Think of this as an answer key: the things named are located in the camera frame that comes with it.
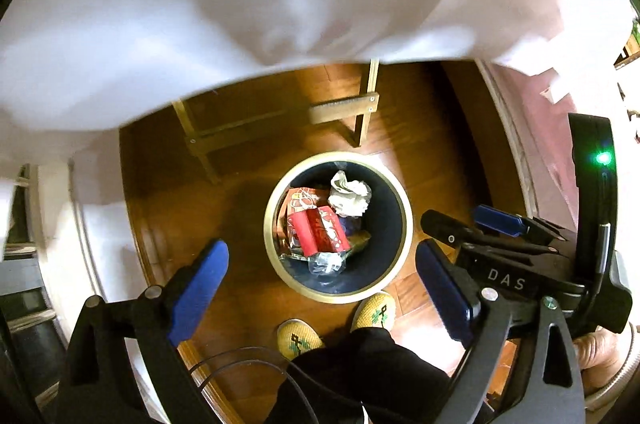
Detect orange pouch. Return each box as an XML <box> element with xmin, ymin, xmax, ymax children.
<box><xmin>282</xmin><ymin>186</ymin><xmax>331</xmax><ymax>249</ymax></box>

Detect black cable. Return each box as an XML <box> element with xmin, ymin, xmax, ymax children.
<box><xmin>187</xmin><ymin>344</ymin><xmax>321</xmax><ymax>424</ymax></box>

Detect dark blue trash bin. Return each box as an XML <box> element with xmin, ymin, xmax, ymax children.
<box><xmin>263</xmin><ymin>151</ymin><xmax>414</xmax><ymax>305</ymax></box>

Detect printed cartoon tablecloth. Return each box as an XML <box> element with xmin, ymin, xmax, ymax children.
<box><xmin>0</xmin><ymin>0</ymin><xmax>640</xmax><ymax>185</ymax></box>

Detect yellow knitted slipper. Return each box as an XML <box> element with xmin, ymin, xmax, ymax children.
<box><xmin>276</xmin><ymin>318</ymin><xmax>326</xmax><ymax>362</ymax></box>
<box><xmin>350</xmin><ymin>291</ymin><xmax>397</xmax><ymax>334</ymax></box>

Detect person's right hand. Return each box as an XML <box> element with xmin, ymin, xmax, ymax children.
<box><xmin>573</xmin><ymin>326</ymin><xmax>633</xmax><ymax>398</ymax></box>

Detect pink bedsheet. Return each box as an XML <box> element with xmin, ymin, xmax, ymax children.
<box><xmin>475</xmin><ymin>38</ymin><xmax>640</xmax><ymax>235</ymax></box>

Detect wooden table frame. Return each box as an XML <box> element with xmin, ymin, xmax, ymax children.
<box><xmin>172</xmin><ymin>58</ymin><xmax>381</xmax><ymax>185</ymax></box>

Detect clear plastic container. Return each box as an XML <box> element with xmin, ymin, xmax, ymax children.
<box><xmin>280</xmin><ymin>249</ymin><xmax>352</xmax><ymax>277</ymax></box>

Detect person's legs in dark pants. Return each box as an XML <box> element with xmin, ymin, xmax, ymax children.
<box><xmin>262</xmin><ymin>326</ymin><xmax>453</xmax><ymax>424</ymax></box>

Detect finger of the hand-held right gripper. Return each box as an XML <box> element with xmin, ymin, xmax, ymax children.
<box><xmin>472</xmin><ymin>204</ymin><xmax>576</xmax><ymax>245</ymax></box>
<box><xmin>421</xmin><ymin>210</ymin><xmax>557</xmax><ymax>255</ymax></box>

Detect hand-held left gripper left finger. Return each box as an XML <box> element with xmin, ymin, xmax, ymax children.
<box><xmin>52</xmin><ymin>240</ymin><xmax>231</xmax><ymax>424</ymax></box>

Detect person's right forearm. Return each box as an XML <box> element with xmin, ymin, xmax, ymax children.
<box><xmin>582</xmin><ymin>321</ymin><xmax>640</xmax><ymax>412</ymax></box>

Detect white paper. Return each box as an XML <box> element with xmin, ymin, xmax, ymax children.
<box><xmin>328</xmin><ymin>170</ymin><xmax>373</xmax><ymax>219</ymax></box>

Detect red box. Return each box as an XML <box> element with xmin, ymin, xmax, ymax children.
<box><xmin>290</xmin><ymin>206</ymin><xmax>352</xmax><ymax>255</ymax></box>

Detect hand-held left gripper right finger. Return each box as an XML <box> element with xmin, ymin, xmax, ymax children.
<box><xmin>415</xmin><ymin>239</ymin><xmax>586</xmax><ymax>424</ymax></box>

